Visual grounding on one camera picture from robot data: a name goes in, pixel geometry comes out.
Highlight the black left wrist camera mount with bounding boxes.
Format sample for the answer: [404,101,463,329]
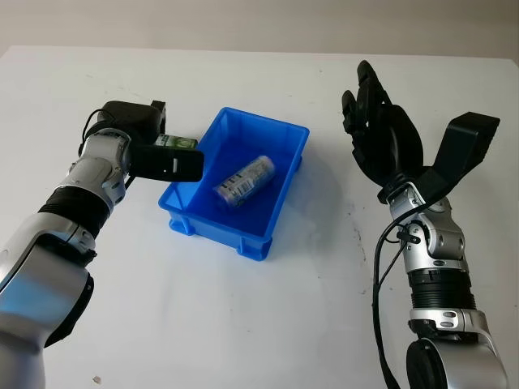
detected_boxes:
[131,143,205,184]

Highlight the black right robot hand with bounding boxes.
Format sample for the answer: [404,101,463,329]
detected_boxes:
[341,59,425,191]

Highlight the silver can with purple lid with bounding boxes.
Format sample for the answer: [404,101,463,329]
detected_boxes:
[212,155,277,210]

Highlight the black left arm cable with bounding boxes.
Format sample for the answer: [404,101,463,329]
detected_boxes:
[79,108,108,156]

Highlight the blue plastic tray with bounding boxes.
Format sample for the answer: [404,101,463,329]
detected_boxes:
[157,106,311,264]

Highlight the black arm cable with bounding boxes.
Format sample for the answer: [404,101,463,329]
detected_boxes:
[370,198,440,389]
[79,108,108,156]

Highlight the green rectangular carton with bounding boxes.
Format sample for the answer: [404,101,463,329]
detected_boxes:
[153,133,200,150]

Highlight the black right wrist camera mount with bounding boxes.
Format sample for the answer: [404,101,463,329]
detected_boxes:
[416,111,501,204]

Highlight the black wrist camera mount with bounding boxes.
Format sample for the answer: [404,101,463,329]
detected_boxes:
[131,143,205,184]
[416,111,501,204]

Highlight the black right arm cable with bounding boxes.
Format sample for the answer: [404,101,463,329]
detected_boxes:
[370,198,440,389]

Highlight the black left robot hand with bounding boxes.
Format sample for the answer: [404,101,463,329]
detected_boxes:
[97,99,168,147]

